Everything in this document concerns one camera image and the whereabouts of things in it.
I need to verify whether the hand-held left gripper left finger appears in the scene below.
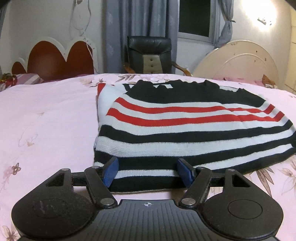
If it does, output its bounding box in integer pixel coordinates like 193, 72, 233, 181
43, 156, 119, 209

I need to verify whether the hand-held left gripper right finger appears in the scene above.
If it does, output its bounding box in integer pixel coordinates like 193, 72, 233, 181
177, 158, 255, 210

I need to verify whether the striped knit sweater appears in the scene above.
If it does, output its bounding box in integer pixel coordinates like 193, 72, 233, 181
93, 79, 296, 193

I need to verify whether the pink floral bed sheet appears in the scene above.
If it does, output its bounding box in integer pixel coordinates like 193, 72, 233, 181
0, 73, 296, 241

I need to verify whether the pink bedding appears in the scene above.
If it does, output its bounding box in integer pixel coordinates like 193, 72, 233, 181
222, 76, 264, 87

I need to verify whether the pink striped pillow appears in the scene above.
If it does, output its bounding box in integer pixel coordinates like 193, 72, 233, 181
0, 73, 44, 87

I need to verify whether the cream round headboard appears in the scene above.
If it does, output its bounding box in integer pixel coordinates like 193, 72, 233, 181
193, 40, 279, 87

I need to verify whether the patterned folded cloth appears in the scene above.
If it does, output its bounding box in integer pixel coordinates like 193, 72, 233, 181
262, 75, 279, 88

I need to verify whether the red heart-shaped headboard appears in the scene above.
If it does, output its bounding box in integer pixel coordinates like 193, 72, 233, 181
11, 36, 99, 81

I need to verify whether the black leather office chair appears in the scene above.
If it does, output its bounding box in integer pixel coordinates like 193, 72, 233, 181
124, 36, 192, 77

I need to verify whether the red patterned cloth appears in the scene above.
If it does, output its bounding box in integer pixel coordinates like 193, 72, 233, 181
0, 73, 18, 87

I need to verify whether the tied grey-blue curtain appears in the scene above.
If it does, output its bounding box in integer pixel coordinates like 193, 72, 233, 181
216, 0, 236, 48

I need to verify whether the wide grey-blue curtain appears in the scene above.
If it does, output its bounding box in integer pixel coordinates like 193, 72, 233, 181
106, 0, 178, 75

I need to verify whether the white-framed window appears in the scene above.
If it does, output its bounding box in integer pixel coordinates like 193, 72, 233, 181
177, 0, 220, 43

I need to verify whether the cream wardrobe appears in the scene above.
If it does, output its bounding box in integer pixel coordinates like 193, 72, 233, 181
284, 5, 296, 95

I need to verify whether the white charger cable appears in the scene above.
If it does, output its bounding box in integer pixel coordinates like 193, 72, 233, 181
69, 0, 95, 75

